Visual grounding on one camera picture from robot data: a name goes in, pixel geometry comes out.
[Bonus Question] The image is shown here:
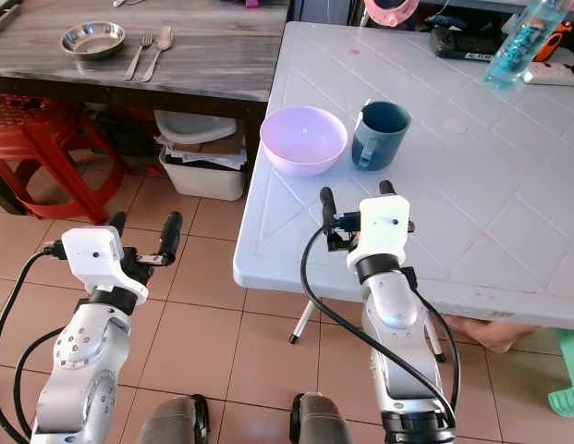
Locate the dark blue mug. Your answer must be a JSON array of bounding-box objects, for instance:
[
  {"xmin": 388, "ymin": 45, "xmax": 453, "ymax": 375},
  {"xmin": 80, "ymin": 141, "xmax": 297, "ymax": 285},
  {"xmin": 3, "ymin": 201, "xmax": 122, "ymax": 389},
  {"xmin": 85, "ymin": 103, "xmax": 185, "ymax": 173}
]
[{"xmin": 350, "ymin": 100, "xmax": 412, "ymax": 172}]

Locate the white plastic storage box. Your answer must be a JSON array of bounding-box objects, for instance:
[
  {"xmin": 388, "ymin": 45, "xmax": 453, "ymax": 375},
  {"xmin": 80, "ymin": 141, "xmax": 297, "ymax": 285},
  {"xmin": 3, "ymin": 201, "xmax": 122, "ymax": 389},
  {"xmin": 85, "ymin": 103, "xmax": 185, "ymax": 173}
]
[{"xmin": 157, "ymin": 139, "xmax": 249, "ymax": 203}]

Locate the pink plastic bowl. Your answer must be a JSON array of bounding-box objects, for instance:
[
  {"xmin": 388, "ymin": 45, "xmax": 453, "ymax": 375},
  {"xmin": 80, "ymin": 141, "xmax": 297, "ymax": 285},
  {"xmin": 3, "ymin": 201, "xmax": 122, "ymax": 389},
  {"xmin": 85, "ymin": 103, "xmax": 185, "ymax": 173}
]
[{"xmin": 259, "ymin": 105, "xmax": 349, "ymax": 179}]

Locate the white plastic folding table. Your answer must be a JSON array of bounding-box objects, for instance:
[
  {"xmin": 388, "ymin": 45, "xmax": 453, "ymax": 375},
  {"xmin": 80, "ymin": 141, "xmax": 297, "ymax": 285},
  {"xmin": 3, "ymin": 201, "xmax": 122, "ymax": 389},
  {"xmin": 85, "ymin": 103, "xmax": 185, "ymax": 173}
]
[{"xmin": 232, "ymin": 20, "xmax": 574, "ymax": 364}]

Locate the white plastic basin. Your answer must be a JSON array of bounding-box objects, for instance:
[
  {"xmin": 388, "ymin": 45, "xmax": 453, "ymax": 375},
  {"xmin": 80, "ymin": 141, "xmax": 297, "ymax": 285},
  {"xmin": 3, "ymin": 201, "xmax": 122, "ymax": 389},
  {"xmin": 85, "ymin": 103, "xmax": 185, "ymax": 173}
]
[{"xmin": 154, "ymin": 109, "xmax": 238, "ymax": 145}]

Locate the red plastic stool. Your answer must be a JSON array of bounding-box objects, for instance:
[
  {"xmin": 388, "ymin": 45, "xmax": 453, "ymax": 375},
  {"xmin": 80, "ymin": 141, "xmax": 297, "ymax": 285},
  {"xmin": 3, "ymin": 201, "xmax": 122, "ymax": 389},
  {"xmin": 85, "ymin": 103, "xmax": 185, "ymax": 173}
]
[{"xmin": 0, "ymin": 92, "xmax": 127, "ymax": 226}]

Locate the black electronic device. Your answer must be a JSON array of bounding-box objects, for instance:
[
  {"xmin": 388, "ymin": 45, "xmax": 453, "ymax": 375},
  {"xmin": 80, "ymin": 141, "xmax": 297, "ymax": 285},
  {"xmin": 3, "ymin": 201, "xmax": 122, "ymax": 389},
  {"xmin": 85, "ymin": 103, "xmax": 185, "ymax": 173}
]
[{"xmin": 429, "ymin": 25, "xmax": 506, "ymax": 62}]

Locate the stainless steel fork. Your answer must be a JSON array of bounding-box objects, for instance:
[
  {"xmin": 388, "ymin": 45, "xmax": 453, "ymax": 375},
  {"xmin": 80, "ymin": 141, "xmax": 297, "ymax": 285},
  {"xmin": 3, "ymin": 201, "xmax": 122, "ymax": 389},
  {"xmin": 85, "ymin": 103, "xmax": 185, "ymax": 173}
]
[{"xmin": 124, "ymin": 31, "xmax": 154, "ymax": 82}]

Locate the pink round object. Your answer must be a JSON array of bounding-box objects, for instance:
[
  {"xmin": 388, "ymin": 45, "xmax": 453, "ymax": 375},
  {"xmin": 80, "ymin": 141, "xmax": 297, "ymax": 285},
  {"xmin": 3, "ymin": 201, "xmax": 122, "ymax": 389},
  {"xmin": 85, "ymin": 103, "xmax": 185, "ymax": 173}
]
[{"xmin": 362, "ymin": 0, "xmax": 421, "ymax": 28}]

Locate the person's bare foot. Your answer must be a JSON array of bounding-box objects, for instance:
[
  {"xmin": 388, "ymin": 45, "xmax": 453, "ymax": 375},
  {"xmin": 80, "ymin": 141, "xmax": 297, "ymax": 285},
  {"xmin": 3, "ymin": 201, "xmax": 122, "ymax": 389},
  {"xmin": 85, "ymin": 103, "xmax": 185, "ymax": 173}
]
[{"xmin": 452, "ymin": 314, "xmax": 539, "ymax": 353}]

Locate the stainless steel spoon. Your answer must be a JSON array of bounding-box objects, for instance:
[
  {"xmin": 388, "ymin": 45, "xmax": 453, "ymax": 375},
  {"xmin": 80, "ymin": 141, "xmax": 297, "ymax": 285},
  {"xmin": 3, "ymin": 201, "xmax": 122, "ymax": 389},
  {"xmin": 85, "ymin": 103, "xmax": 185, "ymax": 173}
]
[{"xmin": 140, "ymin": 25, "xmax": 175, "ymax": 83}]

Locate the stainless steel bowl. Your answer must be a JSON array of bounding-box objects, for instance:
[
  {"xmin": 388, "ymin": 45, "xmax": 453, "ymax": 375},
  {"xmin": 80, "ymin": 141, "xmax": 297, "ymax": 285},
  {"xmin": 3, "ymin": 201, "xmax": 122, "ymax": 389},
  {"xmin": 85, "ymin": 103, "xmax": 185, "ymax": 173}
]
[{"xmin": 59, "ymin": 21, "xmax": 127, "ymax": 61}]

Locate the robot right leg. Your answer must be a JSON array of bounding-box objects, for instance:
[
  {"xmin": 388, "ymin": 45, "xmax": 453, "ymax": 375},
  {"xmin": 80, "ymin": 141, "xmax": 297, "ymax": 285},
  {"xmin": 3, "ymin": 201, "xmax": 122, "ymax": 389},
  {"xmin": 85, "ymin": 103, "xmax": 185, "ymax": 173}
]
[{"xmin": 288, "ymin": 392, "xmax": 354, "ymax": 444}]

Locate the grey wooden table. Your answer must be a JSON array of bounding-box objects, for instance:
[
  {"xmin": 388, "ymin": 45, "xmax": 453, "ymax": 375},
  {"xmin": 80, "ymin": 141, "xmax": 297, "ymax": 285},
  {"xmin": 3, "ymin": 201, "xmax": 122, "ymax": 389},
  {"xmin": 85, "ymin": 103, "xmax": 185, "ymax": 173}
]
[{"xmin": 0, "ymin": 0, "xmax": 293, "ymax": 216}]

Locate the clear blue water bottle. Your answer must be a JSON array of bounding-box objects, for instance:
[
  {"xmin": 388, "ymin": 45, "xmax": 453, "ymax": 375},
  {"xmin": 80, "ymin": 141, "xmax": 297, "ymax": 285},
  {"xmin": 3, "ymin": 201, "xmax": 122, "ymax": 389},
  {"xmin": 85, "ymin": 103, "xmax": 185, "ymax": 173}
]
[{"xmin": 482, "ymin": 0, "xmax": 573, "ymax": 92}]

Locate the white power strip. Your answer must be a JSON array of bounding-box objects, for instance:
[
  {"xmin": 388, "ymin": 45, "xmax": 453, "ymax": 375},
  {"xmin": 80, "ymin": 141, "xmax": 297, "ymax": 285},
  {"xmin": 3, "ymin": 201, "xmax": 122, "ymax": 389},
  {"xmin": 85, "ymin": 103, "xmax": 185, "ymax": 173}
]
[{"xmin": 521, "ymin": 61, "xmax": 574, "ymax": 87}]

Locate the green plastic stool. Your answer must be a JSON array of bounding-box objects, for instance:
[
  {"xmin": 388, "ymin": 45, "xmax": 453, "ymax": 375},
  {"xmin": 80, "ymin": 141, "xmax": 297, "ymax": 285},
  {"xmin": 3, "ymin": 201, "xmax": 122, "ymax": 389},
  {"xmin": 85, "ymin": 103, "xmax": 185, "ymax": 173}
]
[{"xmin": 547, "ymin": 327, "xmax": 574, "ymax": 418}]

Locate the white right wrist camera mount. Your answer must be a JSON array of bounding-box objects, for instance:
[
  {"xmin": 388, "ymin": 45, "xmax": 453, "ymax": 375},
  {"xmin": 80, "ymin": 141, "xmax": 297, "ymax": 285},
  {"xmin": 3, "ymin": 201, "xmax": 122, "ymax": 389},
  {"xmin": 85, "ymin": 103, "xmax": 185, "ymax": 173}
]
[{"xmin": 347, "ymin": 194, "xmax": 410, "ymax": 271}]

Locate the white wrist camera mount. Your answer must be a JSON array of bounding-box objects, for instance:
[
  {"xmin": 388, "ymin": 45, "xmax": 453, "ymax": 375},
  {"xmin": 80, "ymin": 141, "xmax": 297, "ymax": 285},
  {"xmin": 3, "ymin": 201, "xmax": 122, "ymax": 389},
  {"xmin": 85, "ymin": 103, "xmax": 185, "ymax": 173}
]
[
  {"xmin": 61, "ymin": 226, "xmax": 140, "ymax": 297},
  {"xmin": 347, "ymin": 194, "xmax": 410, "ymax": 271}
]

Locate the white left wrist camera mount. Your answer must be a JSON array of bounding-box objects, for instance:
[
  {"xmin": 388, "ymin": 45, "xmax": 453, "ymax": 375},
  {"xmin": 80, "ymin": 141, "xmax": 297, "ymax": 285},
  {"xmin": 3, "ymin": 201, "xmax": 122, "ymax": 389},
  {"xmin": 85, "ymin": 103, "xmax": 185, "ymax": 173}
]
[{"xmin": 61, "ymin": 226, "xmax": 140, "ymax": 297}]

